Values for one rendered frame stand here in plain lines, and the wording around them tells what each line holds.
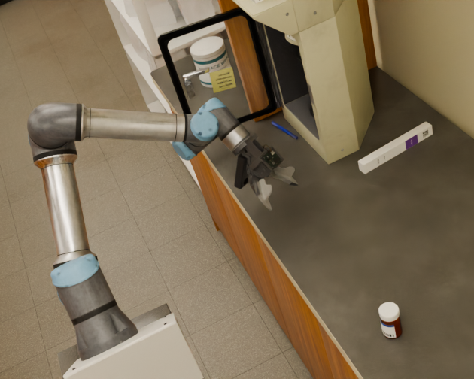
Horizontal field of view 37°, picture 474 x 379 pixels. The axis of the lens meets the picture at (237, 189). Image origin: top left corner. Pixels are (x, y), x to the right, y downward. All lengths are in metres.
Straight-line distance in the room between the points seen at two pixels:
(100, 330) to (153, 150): 2.57
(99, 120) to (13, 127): 3.23
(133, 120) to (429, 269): 0.84
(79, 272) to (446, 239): 0.94
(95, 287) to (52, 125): 0.42
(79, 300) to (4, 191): 2.77
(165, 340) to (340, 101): 0.90
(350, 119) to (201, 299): 1.37
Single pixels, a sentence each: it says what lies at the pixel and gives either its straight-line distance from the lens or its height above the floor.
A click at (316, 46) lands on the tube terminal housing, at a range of 2.02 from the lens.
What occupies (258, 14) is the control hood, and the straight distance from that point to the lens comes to 1.90.
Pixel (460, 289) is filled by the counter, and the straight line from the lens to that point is 1.84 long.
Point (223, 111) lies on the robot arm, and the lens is 2.04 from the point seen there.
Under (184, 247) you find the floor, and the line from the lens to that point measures 3.52.
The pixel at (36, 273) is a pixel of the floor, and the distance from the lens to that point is 3.80.
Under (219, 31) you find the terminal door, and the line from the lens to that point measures 2.25.
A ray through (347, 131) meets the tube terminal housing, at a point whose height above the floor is 1.03.
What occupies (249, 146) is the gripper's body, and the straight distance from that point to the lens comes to 2.02.
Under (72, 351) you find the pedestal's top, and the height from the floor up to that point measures 0.94.
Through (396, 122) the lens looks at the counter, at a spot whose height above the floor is 0.94.
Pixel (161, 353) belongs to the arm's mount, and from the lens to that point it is 1.69.
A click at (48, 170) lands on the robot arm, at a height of 1.33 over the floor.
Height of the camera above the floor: 2.35
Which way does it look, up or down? 39 degrees down
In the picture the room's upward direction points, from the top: 19 degrees counter-clockwise
